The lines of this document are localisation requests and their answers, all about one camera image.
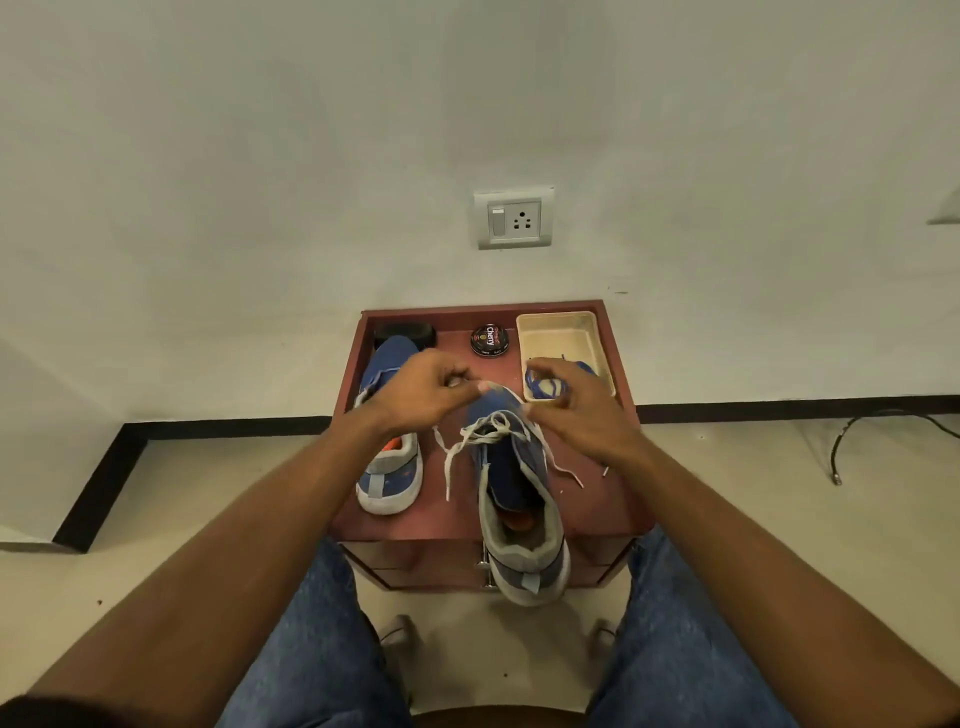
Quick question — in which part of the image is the person's right hand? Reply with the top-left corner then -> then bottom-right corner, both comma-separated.
524,357 -> 651,468

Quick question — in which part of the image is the person's left hand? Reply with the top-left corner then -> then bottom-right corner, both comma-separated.
366,348 -> 490,441

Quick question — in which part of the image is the white shoelace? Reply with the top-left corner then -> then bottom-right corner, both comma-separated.
433,381 -> 585,503

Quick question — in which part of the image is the person's left forearm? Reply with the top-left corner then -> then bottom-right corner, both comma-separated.
0,405 -> 400,728

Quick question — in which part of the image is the person's right forearm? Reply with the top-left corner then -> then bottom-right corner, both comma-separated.
621,441 -> 960,728

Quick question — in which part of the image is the blue shoelace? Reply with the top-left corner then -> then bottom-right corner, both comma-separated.
525,360 -> 598,403

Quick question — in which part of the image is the cream plastic tray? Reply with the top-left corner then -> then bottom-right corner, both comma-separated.
515,310 -> 618,405

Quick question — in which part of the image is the black round shoe polish tin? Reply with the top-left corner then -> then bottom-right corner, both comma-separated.
470,323 -> 512,360

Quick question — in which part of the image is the black shoe brush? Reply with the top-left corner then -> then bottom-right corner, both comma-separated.
372,321 -> 438,352

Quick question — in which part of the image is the blue sneaker with orange insole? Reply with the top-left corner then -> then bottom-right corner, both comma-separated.
354,335 -> 426,517

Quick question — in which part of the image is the red wooden cabinet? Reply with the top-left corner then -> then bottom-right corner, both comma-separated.
327,299 -> 656,594

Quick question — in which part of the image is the blue sneaker with white lace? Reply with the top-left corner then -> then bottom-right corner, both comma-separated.
466,390 -> 573,608

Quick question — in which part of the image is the person's left shoe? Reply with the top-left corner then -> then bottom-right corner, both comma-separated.
377,613 -> 419,652

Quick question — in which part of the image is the person's right jeans leg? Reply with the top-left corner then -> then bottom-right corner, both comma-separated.
583,525 -> 802,728

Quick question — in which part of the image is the person's jeans leg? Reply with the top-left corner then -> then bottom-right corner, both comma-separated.
216,535 -> 415,728
583,525 -> 802,728

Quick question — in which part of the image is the person's left jeans leg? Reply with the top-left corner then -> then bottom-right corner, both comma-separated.
216,535 -> 415,728

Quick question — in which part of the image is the brown chair seat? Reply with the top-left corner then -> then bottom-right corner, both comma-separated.
411,704 -> 589,728

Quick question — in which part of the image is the white wall socket with switch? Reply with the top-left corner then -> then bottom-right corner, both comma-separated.
473,185 -> 557,252

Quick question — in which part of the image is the black cable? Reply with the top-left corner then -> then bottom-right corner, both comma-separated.
828,408 -> 960,488

